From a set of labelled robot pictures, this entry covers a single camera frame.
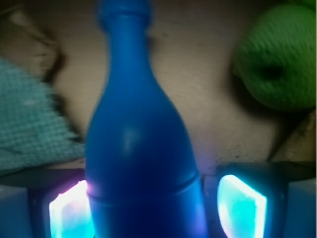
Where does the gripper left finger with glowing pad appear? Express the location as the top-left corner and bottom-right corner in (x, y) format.
(0, 168), (95, 238)

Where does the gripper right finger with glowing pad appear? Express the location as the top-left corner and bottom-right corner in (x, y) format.
(202, 162), (317, 238)

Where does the blue plastic bottle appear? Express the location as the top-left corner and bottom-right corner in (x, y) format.
(86, 0), (209, 238)

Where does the teal microfiber cloth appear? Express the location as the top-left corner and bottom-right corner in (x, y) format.
(0, 58), (84, 175)

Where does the green knitted ball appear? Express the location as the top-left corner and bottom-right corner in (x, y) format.
(233, 0), (317, 112)

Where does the brown paper bag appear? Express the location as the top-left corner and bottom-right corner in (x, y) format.
(0, 0), (305, 175)

